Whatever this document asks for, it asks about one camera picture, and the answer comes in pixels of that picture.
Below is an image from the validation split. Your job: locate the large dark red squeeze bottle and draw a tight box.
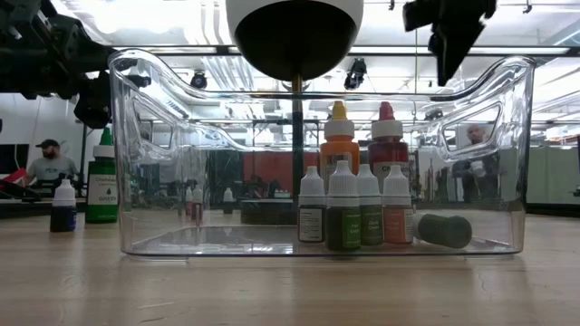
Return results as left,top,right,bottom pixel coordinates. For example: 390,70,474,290
367,101,410,191

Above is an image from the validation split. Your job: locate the small black white-label bottle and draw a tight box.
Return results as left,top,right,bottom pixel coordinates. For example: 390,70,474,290
297,165,327,244

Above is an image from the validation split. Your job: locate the black monitor screen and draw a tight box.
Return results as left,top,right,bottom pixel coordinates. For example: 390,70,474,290
0,143,31,176

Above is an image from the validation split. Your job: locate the small dark olive bottle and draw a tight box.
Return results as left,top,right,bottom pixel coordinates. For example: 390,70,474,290
414,213,473,250

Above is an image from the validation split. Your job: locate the large orange squeeze bottle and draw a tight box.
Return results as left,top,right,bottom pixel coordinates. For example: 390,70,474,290
319,100,361,200

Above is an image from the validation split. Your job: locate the pale green partition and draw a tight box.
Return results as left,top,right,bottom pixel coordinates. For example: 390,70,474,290
527,145,579,205

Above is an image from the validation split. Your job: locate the red bar handle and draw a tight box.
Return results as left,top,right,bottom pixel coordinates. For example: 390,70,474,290
0,168,27,191

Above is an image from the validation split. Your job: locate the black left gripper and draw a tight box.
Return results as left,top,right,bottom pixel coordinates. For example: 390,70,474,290
0,13,114,130

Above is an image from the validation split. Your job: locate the small bright green bottle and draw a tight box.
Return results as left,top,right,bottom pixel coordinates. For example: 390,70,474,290
324,159,363,252

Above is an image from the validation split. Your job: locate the large green squeeze bottle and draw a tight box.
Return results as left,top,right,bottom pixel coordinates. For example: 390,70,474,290
84,126,120,225

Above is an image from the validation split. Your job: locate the black ceiling track light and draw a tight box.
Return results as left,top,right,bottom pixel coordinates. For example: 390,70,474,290
189,70,208,91
343,57,368,91

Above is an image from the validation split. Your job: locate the small orange-red bottle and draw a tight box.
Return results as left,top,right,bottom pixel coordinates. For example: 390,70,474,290
382,164,414,245

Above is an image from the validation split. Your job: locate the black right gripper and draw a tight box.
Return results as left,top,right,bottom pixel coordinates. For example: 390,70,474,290
402,0,498,87

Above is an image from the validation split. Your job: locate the person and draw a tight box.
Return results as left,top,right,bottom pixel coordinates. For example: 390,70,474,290
450,124,502,203
22,139,82,189

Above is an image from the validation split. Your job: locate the small blue bottle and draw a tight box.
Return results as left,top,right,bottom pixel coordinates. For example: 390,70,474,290
49,178,77,234

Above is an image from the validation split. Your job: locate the small dark green labelled bottle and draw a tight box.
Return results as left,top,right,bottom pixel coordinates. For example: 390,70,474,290
356,163,385,247

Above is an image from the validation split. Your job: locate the clear plastic bin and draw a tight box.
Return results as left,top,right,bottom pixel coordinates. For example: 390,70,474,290
107,48,537,259

